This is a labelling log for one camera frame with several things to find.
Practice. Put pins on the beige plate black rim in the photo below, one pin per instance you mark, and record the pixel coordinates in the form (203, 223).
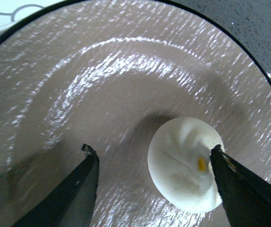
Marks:
(109, 73)

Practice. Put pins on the white bear serving tray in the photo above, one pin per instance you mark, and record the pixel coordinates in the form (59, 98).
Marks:
(13, 11)

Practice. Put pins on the white steamed bun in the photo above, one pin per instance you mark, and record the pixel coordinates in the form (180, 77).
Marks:
(179, 164)

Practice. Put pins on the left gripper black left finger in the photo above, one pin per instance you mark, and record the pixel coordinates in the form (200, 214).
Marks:
(72, 202)

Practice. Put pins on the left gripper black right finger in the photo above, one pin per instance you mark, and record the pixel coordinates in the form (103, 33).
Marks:
(246, 197)

